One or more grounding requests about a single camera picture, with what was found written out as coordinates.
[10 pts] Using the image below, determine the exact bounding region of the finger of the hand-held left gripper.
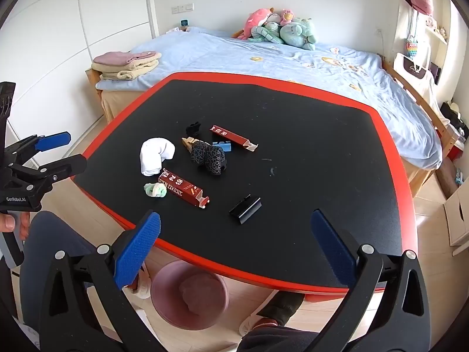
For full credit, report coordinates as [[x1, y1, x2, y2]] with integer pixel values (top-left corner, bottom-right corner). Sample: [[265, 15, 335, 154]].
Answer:
[[4, 131, 72, 164], [9, 155, 88, 191]]

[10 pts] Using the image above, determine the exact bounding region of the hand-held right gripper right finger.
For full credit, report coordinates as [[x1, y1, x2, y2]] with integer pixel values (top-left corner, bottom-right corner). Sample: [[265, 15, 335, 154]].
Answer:
[[311, 209, 431, 352]]

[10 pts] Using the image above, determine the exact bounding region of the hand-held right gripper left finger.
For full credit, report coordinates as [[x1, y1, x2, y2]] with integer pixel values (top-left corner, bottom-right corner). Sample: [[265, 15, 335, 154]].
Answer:
[[38, 210, 162, 352]]

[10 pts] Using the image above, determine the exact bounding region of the pink trash bin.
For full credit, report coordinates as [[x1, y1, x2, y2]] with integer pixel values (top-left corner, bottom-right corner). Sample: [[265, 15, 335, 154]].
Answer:
[[150, 260, 230, 331]]

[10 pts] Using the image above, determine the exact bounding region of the green white small sock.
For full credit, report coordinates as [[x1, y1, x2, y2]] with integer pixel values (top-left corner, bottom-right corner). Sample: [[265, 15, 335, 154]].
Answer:
[[144, 182, 167, 199]]

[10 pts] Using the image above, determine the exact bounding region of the large red box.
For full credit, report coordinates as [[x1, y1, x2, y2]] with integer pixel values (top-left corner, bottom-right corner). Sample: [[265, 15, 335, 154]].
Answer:
[[157, 169, 211, 209]]

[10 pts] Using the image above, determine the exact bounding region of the black plastic holder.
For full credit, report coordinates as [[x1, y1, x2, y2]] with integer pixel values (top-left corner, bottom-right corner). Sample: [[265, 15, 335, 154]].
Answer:
[[229, 194, 264, 225]]

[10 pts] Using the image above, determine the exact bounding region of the black patterned sock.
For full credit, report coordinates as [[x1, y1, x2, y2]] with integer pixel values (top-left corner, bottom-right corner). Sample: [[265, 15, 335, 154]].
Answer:
[[190, 140, 228, 177]]

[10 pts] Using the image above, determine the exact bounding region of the slim red box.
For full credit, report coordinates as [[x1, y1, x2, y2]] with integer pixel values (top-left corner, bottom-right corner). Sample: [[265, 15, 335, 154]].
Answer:
[[210, 125, 259, 153]]

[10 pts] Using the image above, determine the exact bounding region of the person's left hand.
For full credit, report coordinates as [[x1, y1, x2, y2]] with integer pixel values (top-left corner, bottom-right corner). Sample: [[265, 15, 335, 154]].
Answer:
[[0, 212, 30, 241]]

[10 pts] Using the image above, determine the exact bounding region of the person's left leg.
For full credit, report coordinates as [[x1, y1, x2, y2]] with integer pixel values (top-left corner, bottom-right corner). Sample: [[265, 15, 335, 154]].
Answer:
[[20, 211, 121, 352]]

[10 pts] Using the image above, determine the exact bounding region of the person's leg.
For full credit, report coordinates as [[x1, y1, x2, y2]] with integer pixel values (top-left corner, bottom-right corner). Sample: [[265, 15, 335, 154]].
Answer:
[[238, 326, 319, 352], [20, 211, 121, 352]]

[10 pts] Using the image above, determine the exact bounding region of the beige bed skirt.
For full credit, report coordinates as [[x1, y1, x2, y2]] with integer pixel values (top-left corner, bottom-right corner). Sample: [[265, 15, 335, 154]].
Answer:
[[101, 90, 440, 197]]

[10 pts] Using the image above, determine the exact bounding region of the beige folded blanket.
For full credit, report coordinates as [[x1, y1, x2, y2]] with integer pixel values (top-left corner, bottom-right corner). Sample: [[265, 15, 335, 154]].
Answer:
[[91, 53, 162, 81]]

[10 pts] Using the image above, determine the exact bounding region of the pink folded towel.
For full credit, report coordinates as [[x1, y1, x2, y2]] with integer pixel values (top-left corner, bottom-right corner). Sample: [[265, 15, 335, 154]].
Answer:
[[93, 51, 156, 66]]

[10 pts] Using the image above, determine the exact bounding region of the person's right leg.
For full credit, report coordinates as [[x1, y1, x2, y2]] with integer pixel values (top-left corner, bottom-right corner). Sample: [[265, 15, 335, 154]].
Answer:
[[238, 326, 319, 352]]

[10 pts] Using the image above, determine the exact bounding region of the white wardrobe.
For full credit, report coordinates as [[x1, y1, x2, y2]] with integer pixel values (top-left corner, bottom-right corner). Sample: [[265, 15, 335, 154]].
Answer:
[[0, 0, 162, 177]]

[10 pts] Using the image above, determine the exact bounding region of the white drawer unit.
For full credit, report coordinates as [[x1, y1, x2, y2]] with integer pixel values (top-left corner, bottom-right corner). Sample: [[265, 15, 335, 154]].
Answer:
[[443, 187, 469, 255]]

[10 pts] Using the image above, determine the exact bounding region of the bed with blue sheet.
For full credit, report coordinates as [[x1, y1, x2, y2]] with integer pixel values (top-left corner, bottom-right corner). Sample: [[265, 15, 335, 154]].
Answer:
[[96, 27, 444, 171], [85, 27, 464, 199]]

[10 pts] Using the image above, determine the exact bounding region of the black bag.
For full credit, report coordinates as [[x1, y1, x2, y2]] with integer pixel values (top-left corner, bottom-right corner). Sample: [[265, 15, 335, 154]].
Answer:
[[440, 102, 469, 136]]

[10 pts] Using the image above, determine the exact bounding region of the white tote bag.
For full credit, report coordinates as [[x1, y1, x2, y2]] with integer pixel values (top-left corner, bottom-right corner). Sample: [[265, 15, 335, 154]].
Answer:
[[393, 37, 436, 98]]

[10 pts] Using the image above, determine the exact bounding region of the teal plush toy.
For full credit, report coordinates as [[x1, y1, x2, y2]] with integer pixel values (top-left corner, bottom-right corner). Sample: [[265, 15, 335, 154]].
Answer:
[[280, 18, 317, 51]]

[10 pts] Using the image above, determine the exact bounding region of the green striped plush toy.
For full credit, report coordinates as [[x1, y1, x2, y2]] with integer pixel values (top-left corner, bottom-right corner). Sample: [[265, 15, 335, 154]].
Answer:
[[249, 22, 284, 45]]

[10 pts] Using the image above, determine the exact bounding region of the pink plush toy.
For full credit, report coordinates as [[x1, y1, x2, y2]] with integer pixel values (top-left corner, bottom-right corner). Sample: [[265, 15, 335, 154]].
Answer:
[[244, 7, 275, 41]]

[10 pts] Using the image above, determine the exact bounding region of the pink hat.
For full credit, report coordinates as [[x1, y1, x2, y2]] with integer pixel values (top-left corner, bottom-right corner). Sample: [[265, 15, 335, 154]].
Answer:
[[409, 0, 433, 14]]

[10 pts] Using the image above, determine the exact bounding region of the white wall shelf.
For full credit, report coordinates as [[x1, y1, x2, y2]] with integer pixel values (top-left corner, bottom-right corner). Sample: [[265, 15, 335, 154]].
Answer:
[[425, 15, 449, 45]]

